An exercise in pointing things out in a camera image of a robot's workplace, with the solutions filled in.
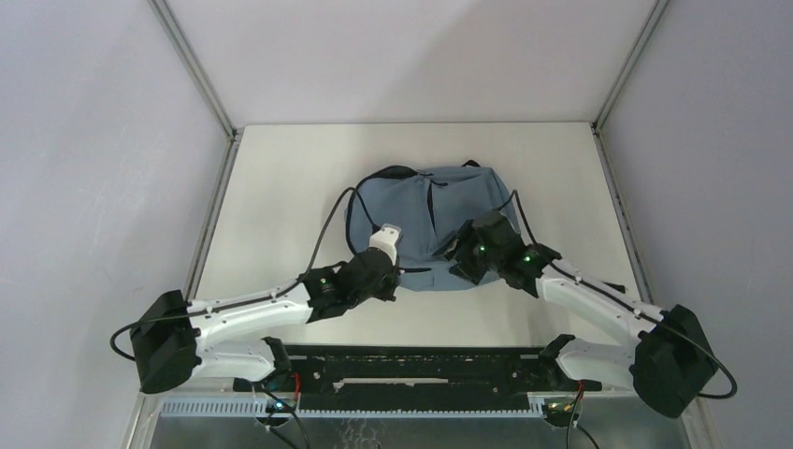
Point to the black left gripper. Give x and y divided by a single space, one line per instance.
393 280

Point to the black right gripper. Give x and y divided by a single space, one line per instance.
464 268

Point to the blue student backpack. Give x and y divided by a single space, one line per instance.
429 205

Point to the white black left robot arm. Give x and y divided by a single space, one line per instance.
175 340

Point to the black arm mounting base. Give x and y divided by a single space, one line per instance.
389 376

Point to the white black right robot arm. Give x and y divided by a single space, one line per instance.
663 356

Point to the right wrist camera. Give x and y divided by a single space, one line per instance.
495 229

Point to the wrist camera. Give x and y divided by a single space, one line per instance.
386 240
495 229

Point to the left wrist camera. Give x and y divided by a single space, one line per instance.
386 240

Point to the white slotted cable duct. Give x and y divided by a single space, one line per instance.
259 407

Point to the right aluminium frame post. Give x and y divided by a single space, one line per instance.
636 51

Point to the aluminium frame post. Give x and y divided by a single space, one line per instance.
179 40
636 51

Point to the left aluminium frame post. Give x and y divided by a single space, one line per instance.
179 40

